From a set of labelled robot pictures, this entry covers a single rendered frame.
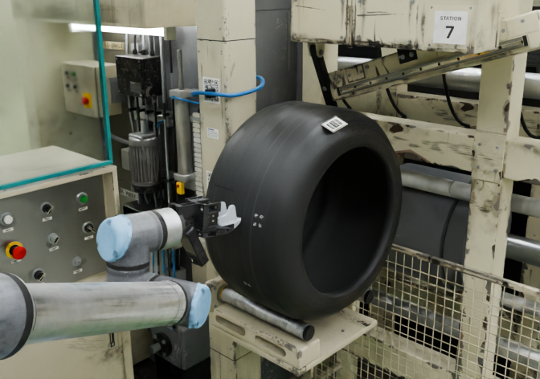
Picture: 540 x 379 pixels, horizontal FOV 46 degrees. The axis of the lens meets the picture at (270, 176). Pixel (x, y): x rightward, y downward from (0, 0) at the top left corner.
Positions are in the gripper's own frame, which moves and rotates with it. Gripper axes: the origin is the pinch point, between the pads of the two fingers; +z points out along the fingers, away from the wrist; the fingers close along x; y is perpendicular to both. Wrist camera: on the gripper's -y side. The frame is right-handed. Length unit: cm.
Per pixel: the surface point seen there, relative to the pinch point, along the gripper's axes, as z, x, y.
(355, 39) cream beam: 43, 1, 47
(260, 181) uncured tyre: 3.9, -3.7, 10.9
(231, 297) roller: 18.7, 19.2, -31.2
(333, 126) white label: 21.3, -11.2, 24.7
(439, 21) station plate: 42, -25, 53
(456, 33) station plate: 43, -30, 50
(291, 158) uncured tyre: 9.0, -8.6, 16.9
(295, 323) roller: 19.3, -6.0, -30.5
